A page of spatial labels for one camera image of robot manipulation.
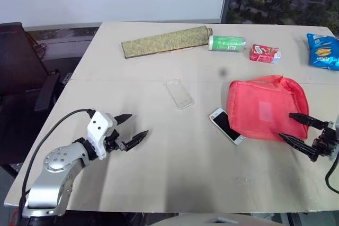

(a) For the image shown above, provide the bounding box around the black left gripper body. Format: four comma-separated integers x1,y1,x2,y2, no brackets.
104,123,127,155

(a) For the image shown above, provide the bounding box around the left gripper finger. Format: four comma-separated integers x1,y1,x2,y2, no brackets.
124,130,150,153
114,113,133,125

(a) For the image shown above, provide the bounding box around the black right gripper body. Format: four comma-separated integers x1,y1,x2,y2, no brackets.
312,121,337,158

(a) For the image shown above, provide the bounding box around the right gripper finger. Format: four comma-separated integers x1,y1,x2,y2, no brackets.
278,132,319,162
289,113,329,131

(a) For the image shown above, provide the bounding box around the clear phone case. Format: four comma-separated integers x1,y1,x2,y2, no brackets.
166,78,195,110

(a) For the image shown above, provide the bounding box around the red fabric pouch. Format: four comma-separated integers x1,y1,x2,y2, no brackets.
226,75,310,142

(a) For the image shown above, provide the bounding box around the blue chip bag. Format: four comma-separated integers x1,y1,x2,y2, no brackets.
306,33,339,71

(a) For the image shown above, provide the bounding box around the white smartphone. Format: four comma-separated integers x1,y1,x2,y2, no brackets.
209,107,246,146

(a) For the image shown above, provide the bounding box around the red snack box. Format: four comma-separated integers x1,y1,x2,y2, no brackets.
248,43,282,65

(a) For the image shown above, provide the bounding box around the rolled green mat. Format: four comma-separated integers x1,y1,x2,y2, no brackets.
121,25,213,59

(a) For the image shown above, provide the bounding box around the grey window ledge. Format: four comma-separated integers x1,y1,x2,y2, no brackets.
23,22,102,44

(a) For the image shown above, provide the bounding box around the green drink can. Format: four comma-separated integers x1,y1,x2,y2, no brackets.
208,34,247,52

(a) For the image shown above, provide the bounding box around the black office chair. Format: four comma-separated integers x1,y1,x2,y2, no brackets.
0,22,60,113

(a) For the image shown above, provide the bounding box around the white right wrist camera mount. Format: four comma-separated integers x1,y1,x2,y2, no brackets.
328,116,339,161

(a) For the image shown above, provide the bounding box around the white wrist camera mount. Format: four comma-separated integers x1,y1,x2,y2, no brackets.
328,116,339,161
86,110,118,161

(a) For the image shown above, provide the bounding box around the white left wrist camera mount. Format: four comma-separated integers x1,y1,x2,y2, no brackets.
86,110,118,161

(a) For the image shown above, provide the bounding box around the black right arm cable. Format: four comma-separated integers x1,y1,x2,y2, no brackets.
325,157,339,195

